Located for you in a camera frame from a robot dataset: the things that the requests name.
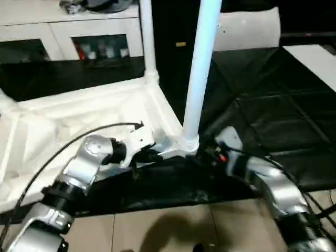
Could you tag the black metal stand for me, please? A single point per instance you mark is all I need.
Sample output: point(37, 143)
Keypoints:
point(325, 211)

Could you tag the white plastic table top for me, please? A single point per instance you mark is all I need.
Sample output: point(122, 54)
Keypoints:
point(78, 110)

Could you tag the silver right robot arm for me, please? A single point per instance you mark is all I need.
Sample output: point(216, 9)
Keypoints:
point(275, 183)

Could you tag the white plastic seat panel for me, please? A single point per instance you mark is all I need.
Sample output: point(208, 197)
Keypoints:
point(249, 29)

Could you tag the dark helmet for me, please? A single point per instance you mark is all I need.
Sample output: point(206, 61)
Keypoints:
point(110, 5)

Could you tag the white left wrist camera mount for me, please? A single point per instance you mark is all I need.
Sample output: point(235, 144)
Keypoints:
point(139, 139)

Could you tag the black rod with red mark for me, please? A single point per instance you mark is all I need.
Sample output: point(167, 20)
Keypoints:
point(309, 34)

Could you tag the white flat board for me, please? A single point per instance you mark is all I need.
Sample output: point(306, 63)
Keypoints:
point(312, 63)

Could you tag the small gold label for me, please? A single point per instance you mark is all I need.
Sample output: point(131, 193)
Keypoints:
point(181, 44)

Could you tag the white cabinet with glass doors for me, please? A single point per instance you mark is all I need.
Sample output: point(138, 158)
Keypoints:
point(65, 29)

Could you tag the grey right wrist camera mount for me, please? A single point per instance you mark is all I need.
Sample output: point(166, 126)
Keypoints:
point(231, 137)

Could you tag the black table mat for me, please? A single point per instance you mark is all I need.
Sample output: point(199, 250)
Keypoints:
point(262, 105)

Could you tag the black cabinet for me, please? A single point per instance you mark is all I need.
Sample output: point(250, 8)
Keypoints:
point(173, 31)

